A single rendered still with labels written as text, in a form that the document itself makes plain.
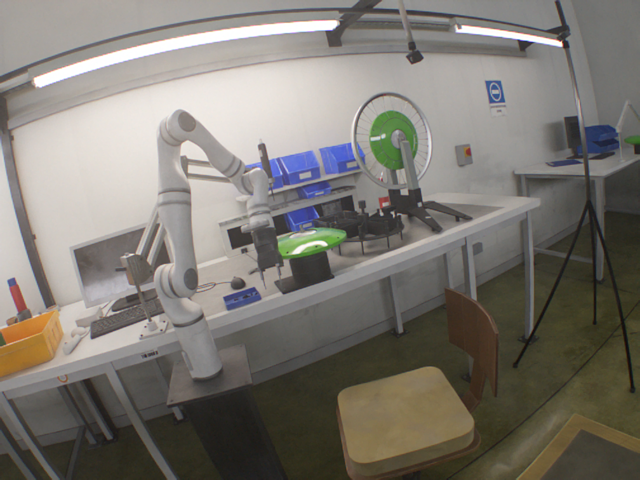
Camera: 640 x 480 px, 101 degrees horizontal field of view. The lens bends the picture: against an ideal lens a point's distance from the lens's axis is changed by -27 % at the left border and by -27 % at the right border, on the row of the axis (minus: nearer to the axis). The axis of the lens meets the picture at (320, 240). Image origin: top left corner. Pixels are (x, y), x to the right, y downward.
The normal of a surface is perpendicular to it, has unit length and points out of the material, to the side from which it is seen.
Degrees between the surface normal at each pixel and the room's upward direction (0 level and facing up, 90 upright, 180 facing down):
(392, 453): 0
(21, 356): 94
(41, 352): 94
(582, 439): 0
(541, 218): 90
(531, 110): 90
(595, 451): 0
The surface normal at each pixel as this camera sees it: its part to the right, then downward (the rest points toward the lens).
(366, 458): -0.21, -0.95
